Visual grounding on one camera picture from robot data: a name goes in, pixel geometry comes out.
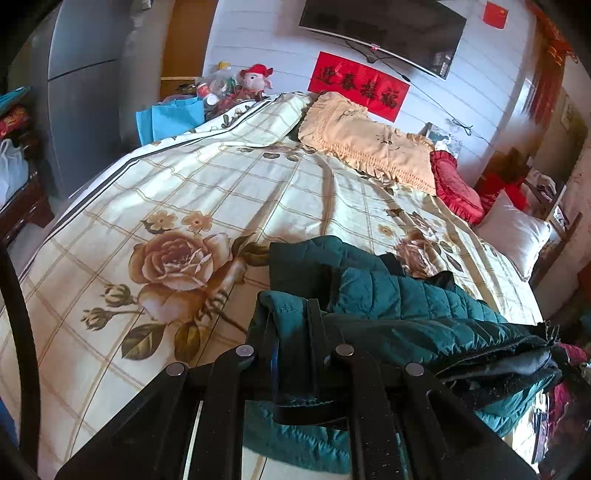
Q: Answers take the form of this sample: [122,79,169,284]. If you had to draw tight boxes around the red Chinese banner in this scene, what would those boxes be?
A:
[308,52,410,122]

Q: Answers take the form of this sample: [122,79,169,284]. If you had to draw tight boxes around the small red flag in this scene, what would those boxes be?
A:
[483,1,508,30]

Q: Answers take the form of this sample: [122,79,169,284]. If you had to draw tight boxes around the white pillow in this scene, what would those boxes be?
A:
[475,190,551,281]

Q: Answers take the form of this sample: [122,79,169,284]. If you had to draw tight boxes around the blue bag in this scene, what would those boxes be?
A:
[135,97,205,145]

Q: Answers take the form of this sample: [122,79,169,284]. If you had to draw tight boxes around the framed photo on wall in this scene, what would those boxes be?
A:
[420,122,462,158]

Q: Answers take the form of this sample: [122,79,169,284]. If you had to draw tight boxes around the green quilted puffer jacket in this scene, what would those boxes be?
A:
[241,234,562,476]

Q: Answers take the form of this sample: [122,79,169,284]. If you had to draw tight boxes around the wooden chair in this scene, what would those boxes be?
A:
[523,168,582,289]

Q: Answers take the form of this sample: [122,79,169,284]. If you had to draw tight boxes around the floral cream bedspread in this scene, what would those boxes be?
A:
[20,93,542,479]

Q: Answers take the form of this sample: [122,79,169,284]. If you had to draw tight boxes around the pig plush toy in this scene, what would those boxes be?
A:
[239,64,273,99]

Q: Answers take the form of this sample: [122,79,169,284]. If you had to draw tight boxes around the wall mounted television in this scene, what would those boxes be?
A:
[300,0,467,79]

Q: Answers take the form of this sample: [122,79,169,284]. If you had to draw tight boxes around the crimson velvet blanket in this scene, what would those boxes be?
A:
[548,343,590,447]

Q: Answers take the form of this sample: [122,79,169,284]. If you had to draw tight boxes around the red ruffled cushion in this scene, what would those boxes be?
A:
[430,150,485,225]

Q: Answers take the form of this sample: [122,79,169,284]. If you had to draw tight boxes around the grey refrigerator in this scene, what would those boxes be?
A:
[8,1,132,199]

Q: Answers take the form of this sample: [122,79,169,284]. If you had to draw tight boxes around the black braided cable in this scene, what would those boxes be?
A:
[0,244,43,471]

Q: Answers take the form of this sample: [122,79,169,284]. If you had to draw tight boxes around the yellow ruffled pillow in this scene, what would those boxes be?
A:
[298,92,436,195]

